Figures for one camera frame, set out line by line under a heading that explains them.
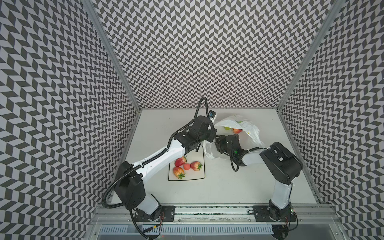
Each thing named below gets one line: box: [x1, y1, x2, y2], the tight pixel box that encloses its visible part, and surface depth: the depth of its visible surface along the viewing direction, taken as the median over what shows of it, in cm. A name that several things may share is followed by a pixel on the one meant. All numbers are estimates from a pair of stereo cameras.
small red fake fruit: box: [183, 163, 191, 170], surface depth 88 cm
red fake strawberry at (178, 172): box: [173, 166, 186, 180], surface depth 83 cm
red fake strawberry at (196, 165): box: [190, 161, 203, 172], surface depth 86 cm
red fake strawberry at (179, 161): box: [174, 156, 187, 167], surface depth 88 cm
